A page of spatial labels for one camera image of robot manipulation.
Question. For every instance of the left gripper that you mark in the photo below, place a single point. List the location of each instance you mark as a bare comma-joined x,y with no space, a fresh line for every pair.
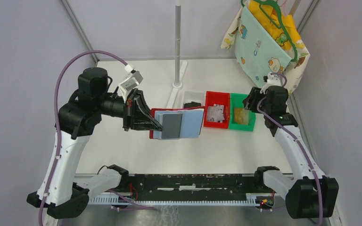
142,112

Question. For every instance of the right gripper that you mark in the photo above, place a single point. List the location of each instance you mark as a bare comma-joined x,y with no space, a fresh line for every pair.
249,102

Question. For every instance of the red leather card holder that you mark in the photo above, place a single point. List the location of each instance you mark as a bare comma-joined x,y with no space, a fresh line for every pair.
178,123

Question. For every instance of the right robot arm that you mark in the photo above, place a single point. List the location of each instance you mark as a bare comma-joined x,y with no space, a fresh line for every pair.
310,193

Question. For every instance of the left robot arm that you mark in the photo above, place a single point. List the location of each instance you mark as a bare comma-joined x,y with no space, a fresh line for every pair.
59,195

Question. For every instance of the gold cards stack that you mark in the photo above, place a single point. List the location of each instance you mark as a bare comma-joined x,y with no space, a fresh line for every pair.
241,116

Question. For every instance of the white VIP cards stack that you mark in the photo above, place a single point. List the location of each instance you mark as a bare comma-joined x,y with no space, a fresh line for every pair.
215,113

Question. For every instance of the black VIP cards stack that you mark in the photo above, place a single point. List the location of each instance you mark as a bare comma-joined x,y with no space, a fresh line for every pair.
191,104

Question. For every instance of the red plastic bin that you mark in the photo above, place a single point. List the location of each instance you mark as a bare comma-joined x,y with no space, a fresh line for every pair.
220,98

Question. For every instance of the white cartoon cloth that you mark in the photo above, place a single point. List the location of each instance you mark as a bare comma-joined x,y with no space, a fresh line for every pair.
283,30

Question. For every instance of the white plastic bin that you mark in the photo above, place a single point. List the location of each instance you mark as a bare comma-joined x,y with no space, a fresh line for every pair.
196,96

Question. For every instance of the mint cartoon cloth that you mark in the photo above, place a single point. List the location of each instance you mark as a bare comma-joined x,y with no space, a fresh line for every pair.
256,51

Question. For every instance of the metal pole stand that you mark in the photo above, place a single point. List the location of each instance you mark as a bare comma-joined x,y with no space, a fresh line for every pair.
179,66

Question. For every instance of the yellow garment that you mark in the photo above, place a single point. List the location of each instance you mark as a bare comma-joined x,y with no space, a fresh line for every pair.
274,23

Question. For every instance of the green clothes hanger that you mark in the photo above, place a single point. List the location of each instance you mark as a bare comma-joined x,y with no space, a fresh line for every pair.
277,18

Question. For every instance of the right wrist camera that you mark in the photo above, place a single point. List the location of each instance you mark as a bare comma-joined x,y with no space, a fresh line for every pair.
272,79

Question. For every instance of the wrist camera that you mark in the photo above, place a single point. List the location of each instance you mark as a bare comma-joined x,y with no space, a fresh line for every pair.
131,81
272,79

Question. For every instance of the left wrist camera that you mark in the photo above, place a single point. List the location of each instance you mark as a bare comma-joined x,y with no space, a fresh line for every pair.
131,81

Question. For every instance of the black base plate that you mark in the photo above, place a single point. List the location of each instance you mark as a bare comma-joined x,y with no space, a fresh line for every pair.
190,187

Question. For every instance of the white cable comb rail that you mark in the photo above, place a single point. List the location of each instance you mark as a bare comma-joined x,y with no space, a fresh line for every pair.
112,199

